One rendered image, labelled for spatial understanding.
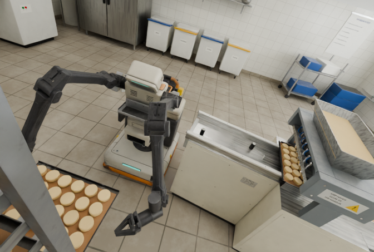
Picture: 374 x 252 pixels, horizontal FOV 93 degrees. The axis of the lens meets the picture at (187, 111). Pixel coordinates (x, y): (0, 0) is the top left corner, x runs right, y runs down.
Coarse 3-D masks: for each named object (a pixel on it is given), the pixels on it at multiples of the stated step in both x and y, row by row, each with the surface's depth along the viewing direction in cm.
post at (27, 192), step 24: (0, 96) 16; (0, 120) 16; (0, 144) 17; (24, 144) 20; (0, 168) 18; (24, 168) 21; (24, 192) 22; (48, 192) 26; (24, 216) 26; (48, 216) 28; (48, 240) 31
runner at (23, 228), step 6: (24, 222) 28; (18, 228) 27; (24, 228) 28; (30, 228) 30; (12, 234) 26; (18, 234) 28; (24, 234) 29; (6, 240) 26; (12, 240) 27; (18, 240) 28; (0, 246) 25; (6, 246) 26; (12, 246) 27
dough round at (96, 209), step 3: (93, 204) 73; (96, 204) 73; (99, 204) 73; (90, 207) 71; (93, 207) 72; (96, 207) 72; (99, 207) 72; (102, 207) 73; (90, 210) 71; (93, 210) 71; (96, 210) 71; (99, 210) 71; (90, 213) 70; (93, 213) 70; (96, 213) 70; (99, 213) 71
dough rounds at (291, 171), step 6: (282, 144) 142; (282, 150) 138; (288, 150) 141; (294, 150) 140; (282, 156) 134; (288, 156) 132; (294, 156) 134; (288, 162) 127; (294, 162) 130; (288, 168) 123; (294, 168) 125; (300, 168) 126; (288, 174) 118; (294, 174) 120; (300, 174) 121; (288, 180) 116; (294, 180) 116; (300, 180) 117
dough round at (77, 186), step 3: (78, 180) 78; (75, 183) 77; (78, 183) 77; (81, 183) 78; (72, 186) 76; (75, 186) 76; (78, 186) 76; (81, 186) 77; (84, 186) 78; (72, 189) 75; (75, 189) 75; (78, 189) 76; (81, 189) 76; (75, 192) 76
